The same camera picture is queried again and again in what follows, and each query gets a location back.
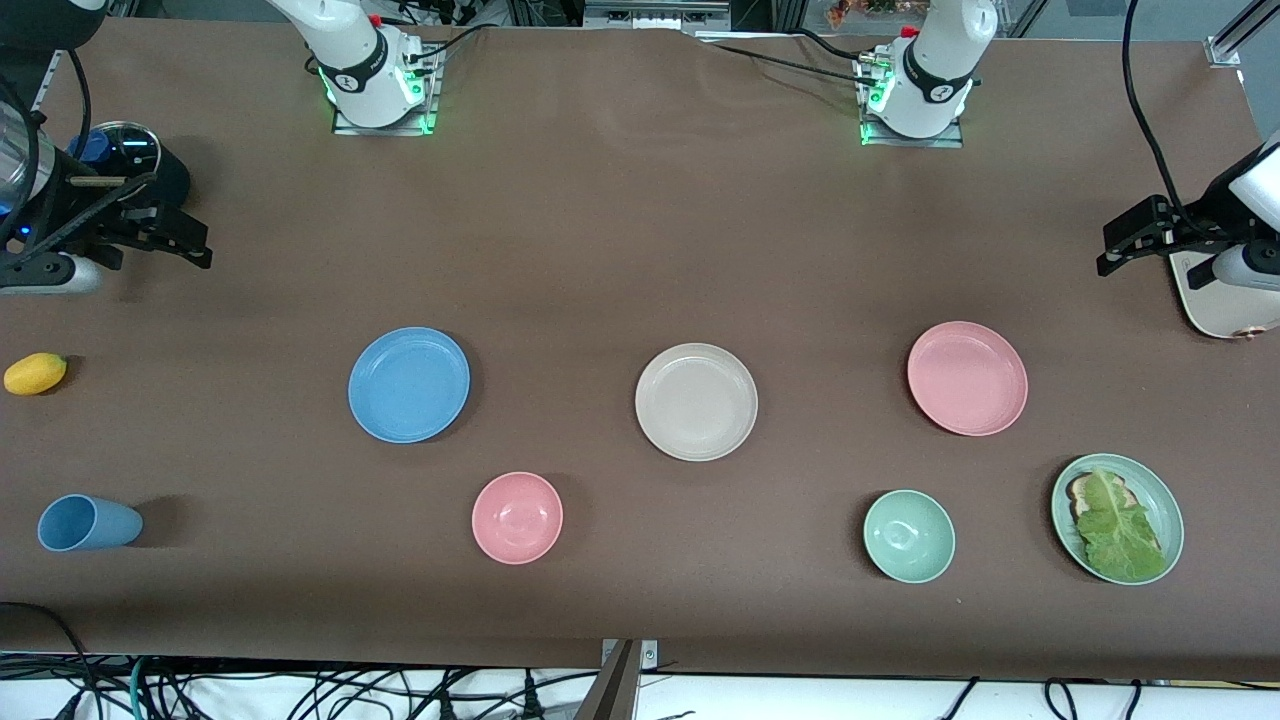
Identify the beige shallow bowl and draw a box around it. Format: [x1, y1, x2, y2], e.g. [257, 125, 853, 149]
[635, 343, 759, 462]

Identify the black pot blue handle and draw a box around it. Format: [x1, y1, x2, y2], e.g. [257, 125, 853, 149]
[100, 135, 192, 229]

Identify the green lettuce leaf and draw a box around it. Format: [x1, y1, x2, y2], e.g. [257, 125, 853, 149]
[1075, 469, 1166, 583]

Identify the blue shallow bowl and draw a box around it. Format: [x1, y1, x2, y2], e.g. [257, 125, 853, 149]
[348, 327, 471, 444]

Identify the dark angled bar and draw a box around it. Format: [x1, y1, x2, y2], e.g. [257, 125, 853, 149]
[574, 640, 643, 720]

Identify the black floor cable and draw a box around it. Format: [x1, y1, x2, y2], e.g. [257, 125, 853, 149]
[0, 600, 101, 720]

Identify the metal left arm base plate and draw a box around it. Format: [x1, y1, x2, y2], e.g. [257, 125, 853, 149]
[858, 60, 966, 149]

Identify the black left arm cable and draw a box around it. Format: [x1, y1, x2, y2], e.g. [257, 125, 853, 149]
[1122, 0, 1201, 226]

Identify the black left base cable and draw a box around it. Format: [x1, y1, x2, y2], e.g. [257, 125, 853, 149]
[790, 28, 881, 63]
[700, 38, 866, 86]

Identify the pink shallow bowl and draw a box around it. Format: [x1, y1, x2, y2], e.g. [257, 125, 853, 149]
[907, 321, 1029, 437]

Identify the toasted bread slice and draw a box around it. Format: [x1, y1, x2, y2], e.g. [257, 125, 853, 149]
[1066, 473, 1131, 521]

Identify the small pink bowl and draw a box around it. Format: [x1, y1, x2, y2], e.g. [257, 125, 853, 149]
[472, 472, 564, 565]

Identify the green plate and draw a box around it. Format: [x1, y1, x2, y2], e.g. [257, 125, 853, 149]
[1051, 453, 1185, 586]

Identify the black base cable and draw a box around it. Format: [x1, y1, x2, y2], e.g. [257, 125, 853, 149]
[790, 28, 881, 63]
[405, 25, 491, 63]
[700, 38, 866, 86]

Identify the metal table bracket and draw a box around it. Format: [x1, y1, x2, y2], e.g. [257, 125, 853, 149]
[600, 638, 660, 669]

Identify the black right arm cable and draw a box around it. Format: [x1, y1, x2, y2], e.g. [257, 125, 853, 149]
[0, 48, 94, 246]

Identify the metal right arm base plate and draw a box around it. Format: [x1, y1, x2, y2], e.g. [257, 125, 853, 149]
[333, 45, 439, 136]

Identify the blue cup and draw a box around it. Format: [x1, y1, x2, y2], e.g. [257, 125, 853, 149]
[38, 494, 144, 553]

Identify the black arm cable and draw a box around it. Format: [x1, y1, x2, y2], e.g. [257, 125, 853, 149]
[0, 48, 94, 246]
[1122, 0, 1201, 226]

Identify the yellow lemon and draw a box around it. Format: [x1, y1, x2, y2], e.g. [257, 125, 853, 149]
[3, 352, 68, 396]

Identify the aluminium frame post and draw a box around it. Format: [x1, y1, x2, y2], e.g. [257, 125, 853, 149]
[1205, 0, 1280, 69]
[28, 45, 66, 116]

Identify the black right base cable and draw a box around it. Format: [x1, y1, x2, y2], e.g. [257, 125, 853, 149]
[405, 25, 491, 63]

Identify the glass pot lid blue knob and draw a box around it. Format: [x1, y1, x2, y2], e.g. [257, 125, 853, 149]
[68, 121, 162, 186]

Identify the small green bowl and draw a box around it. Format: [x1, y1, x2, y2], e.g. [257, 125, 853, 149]
[863, 489, 956, 584]

